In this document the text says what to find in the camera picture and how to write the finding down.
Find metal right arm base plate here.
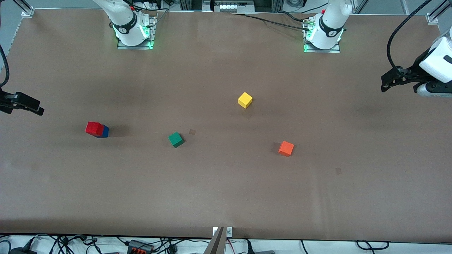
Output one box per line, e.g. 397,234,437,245
117,14,158,50

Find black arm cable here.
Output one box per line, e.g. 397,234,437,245
0,45,10,87
386,0,435,71

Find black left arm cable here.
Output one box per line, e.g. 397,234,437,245
386,0,435,71

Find aluminium frame corner profile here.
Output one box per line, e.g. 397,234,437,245
427,0,452,24
13,0,35,17

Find orange wooden block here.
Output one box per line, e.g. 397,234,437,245
278,141,295,157

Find red wooden block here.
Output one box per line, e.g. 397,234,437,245
85,121,105,137

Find wooden camera post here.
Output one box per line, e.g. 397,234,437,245
203,226,226,254

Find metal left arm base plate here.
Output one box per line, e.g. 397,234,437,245
303,34,341,54

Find yellow wooden block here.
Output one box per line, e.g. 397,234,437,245
238,92,253,109

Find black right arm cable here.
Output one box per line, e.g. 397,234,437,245
0,45,10,87

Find black looped floor cable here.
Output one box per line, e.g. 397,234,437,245
356,240,391,251

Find green wooden block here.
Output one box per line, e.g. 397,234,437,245
168,132,185,148

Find black orange power strip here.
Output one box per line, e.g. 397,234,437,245
127,240,154,254

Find black cable across table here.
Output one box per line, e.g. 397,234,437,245
233,11,312,31

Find white terminal block device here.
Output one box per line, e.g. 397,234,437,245
211,0,255,13

